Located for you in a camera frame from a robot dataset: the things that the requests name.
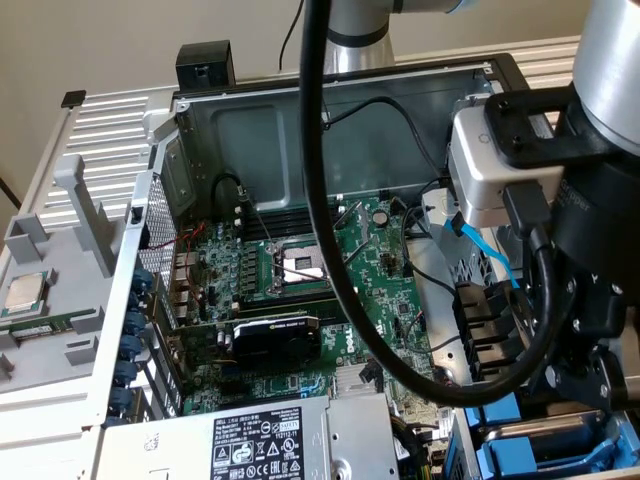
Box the grey plastic parts rack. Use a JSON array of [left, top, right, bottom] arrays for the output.
[[0, 153, 132, 394]]

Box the black wire with connector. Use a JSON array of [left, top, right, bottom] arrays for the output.
[[322, 97, 451, 181]]

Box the silver CPU chip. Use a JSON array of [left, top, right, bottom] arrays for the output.
[[0, 272, 57, 320]]

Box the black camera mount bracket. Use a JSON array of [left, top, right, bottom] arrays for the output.
[[483, 89, 604, 169]]

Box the thin black wall cable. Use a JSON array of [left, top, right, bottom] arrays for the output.
[[278, 0, 304, 71]]

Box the black data wire angled plug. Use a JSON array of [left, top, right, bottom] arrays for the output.
[[360, 355, 385, 387]]

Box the black looped wire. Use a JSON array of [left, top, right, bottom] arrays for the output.
[[211, 171, 252, 214]]

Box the dark floor cable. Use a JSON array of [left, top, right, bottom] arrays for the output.
[[0, 174, 21, 211]]

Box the empty blue disk carrier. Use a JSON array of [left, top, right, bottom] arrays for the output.
[[474, 434, 640, 474]]

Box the blue data wire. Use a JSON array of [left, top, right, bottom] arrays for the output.
[[442, 212, 521, 291]]

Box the green Dell motherboard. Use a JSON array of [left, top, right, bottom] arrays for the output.
[[169, 195, 464, 431]]

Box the grey power supply unit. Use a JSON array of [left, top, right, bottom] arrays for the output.
[[97, 392, 401, 480]]

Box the silver hard disk blue carrier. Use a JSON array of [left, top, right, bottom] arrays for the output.
[[464, 392, 621, 464]]

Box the yellow black wire bundle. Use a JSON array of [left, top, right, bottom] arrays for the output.
[[391, 417, 436, 480]]

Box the disk bay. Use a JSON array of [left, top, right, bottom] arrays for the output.
[[449, 394, 640, 476]]

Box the locking lever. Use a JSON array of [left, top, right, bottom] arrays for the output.
[[238, 185, 275, 247], [333, 200, 365, 240]]

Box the green RAM stick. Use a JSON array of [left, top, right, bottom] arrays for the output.
[[0, 312, 100, 346]]

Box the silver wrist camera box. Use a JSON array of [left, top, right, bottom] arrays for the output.
[[446, 97, 567, 230]]

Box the CPU socket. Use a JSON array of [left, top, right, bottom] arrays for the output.
[[264, 234, 349, 299]]

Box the thick black camera cable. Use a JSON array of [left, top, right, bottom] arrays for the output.
[[298, 0, 557, 409]]

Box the open grey PC case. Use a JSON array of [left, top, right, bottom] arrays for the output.
[[82, 52, 640, 480]]

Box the black graphics card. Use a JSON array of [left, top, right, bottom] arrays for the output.
[[167, 312, 325, 374]]

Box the black box-shaped bracket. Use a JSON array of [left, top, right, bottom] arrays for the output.
[[175, 40, 237, 92]]

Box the black RAM slot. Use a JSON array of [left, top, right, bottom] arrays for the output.
[[319, 304, 359, 325], [233, 195, 346, 217], [242, 207, 344, 225], [242, 219, 344, 239], [233, 209, 346, 231]]

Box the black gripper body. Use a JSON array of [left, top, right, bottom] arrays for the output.
[[547, 144, 640, 301]]

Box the silver finned heatsink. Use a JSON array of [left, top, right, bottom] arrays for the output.
[[333, 363, 387, 400]]

